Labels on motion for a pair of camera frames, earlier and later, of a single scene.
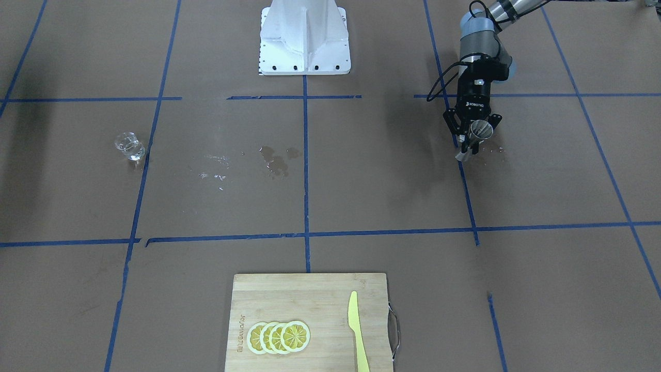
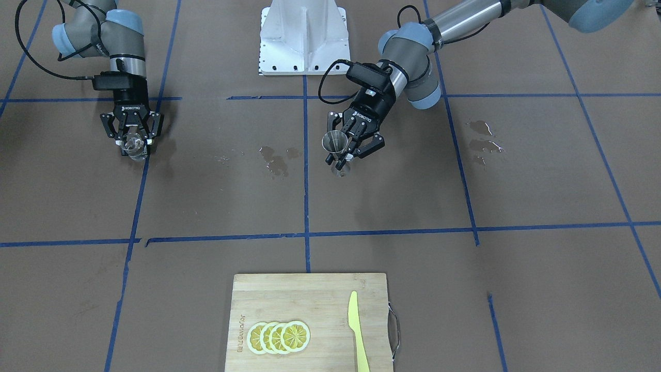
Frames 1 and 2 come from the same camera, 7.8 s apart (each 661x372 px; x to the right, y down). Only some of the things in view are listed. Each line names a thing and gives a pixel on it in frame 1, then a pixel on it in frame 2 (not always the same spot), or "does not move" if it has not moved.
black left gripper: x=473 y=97 to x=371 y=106
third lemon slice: x=264 y=338 does not move
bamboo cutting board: x=321 y=301 does not move
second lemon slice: x=274 y=338 does not move
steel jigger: x=479 y=129 to x=335 y=142
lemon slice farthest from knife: x=253 y=337 does not move
